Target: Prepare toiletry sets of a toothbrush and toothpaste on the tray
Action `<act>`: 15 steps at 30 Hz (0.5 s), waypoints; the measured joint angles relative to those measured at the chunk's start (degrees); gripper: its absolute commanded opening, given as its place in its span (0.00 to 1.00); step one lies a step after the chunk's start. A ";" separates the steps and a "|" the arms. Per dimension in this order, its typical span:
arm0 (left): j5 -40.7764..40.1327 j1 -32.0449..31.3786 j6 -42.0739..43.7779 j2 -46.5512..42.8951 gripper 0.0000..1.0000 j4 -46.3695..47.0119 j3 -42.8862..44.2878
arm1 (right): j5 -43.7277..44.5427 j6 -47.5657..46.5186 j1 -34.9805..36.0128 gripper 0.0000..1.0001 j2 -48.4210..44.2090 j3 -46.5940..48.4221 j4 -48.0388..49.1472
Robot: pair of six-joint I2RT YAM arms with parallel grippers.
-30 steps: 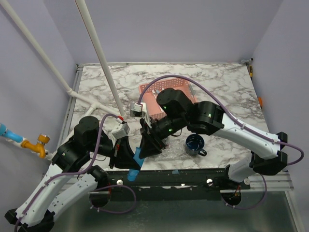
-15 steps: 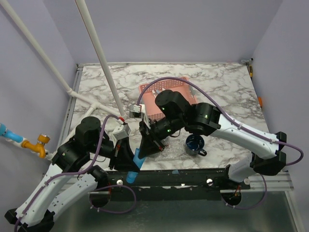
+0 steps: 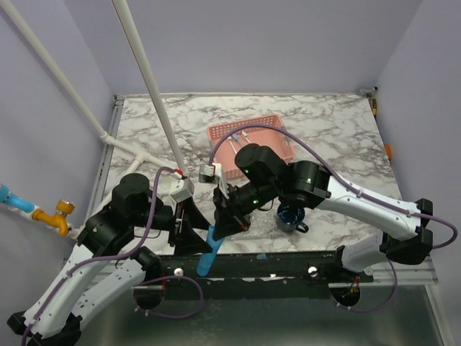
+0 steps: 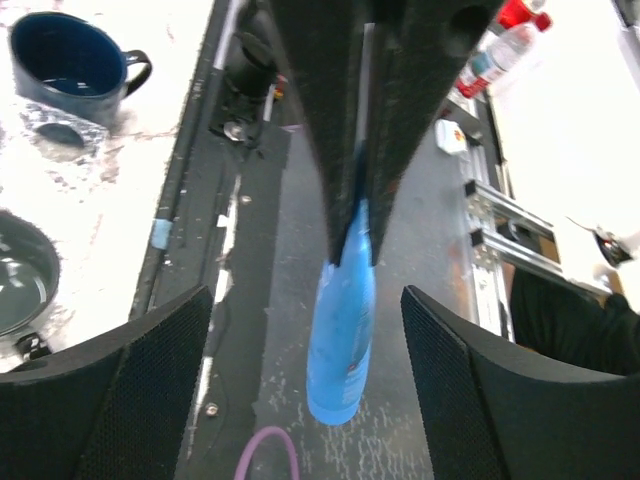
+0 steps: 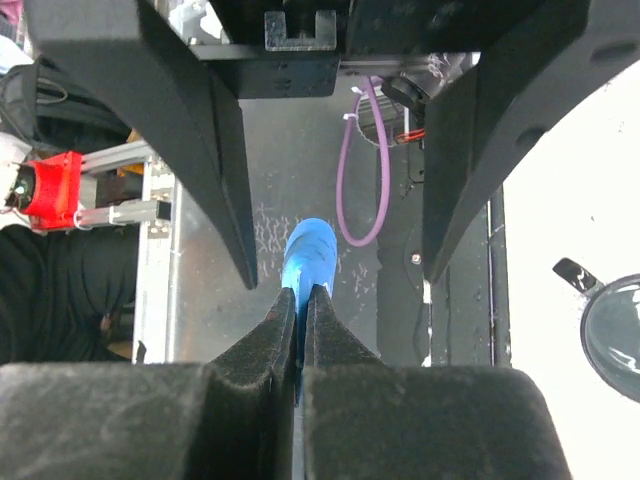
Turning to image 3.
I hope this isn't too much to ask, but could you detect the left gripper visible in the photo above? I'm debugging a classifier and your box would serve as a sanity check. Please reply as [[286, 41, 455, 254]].
[[132, 195, 215, 254]]

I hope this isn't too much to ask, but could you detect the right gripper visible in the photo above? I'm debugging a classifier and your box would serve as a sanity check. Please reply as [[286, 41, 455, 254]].
[[212, 182, 278, 241]]

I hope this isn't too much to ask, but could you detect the blue toothpaste tube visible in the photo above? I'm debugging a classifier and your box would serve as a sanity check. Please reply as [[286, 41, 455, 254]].
[[197, 226, 223, 277]]

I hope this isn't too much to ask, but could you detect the dark blue mug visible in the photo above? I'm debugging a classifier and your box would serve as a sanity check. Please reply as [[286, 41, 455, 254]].
[[275, 204, 309, 234]]

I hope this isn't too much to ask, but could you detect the pink perforated plastic basket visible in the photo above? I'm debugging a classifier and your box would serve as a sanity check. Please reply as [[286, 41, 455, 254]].
[[205, 114, 296, 181]]

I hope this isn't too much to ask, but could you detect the light blue toothbrush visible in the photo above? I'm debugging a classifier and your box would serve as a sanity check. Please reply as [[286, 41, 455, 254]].
[[232, 133, 244, 147]]

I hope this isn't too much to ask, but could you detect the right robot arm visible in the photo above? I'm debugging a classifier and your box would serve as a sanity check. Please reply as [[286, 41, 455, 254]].
[[212, 143, 433, 283]]

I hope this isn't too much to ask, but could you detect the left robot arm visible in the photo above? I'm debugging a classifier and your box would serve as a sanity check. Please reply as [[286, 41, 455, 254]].
[[7, 167, 212, 345]]

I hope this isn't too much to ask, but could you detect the white toothbrush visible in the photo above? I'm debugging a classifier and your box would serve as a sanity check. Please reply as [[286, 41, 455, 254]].
[[241, 130, 251, 144]]

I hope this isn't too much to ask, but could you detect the yellow brass tap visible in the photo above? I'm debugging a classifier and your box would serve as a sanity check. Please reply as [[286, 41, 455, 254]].
[[32, 200, 75, 236]]

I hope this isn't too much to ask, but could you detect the orange clip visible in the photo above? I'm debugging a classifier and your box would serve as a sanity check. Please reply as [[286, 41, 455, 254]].
[[385, 144, 392, 160]]

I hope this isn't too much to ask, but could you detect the yellow black tool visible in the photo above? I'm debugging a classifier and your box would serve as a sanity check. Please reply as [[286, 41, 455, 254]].
[[372, 97, 377, 117]]

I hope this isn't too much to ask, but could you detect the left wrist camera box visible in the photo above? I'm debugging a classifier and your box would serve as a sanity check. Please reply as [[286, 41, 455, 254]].
[[169, 177, 194, 206]]

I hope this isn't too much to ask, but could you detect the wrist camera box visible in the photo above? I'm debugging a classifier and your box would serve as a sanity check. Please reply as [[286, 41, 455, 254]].
[[169, 177, 194, 206], [198, 163, 229, 198]]

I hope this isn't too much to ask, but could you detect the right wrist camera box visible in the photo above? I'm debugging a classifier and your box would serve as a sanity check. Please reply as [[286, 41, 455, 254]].
[[198, 163, 229, 198]]

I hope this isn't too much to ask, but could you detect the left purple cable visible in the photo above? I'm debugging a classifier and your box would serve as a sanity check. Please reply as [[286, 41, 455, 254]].
[[20, 166, 205, 346]]

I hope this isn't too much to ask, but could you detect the purple cable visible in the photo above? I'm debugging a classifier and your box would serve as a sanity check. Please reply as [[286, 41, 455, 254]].
[[208, 123, 459, 314], [20, 166, 205, 346]]

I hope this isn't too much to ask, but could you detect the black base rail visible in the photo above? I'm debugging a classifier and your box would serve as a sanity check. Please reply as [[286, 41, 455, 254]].
[[118, 244, 374, 300]]

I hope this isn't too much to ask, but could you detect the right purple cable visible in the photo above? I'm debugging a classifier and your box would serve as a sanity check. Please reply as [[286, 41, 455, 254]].
[[208, 123, 459, 314]]

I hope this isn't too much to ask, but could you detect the blue hose connector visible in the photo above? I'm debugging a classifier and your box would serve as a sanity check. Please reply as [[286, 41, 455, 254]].
[[0, 184, 35, 213]]

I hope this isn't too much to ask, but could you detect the silver corner bracket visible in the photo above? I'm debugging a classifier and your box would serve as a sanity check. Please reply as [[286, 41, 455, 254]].
[[359, 86, 378, 97]]

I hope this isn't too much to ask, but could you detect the white pvc pipe frame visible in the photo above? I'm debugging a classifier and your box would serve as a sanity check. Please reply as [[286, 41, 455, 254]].
[[1, 1, 188, 173]]

